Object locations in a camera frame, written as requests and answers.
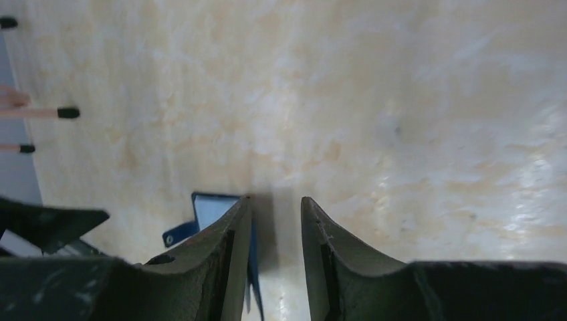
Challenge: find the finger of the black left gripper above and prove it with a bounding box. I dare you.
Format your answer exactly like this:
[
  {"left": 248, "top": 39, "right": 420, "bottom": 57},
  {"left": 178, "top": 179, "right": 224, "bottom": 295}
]
[{"left": 1, "top": 197, "right": 110, "bottom": 254}]

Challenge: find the pink music stand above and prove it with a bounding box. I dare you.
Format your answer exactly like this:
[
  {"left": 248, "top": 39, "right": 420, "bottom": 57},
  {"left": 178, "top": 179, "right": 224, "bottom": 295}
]
[{"left": 1, "top": 16, "right": 81, "bottom": 154}]

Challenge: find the blue leather card holder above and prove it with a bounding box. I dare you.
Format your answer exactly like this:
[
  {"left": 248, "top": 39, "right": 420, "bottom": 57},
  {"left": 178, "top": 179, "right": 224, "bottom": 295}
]
[{"left": 162, "top": 191, "right": 265, "bottom": 320}]

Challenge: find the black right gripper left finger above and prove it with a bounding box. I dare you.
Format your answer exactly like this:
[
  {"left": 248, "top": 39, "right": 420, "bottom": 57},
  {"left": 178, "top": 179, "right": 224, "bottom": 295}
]
[{"left": 1, "top": 197, "right": 251, "bottom": 320}]

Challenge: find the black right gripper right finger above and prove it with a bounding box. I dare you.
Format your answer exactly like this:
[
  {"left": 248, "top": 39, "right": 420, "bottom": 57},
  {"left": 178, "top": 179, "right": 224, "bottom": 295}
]
[{"left": 301, "top": 197, "right": 566, "bottom": 320}]

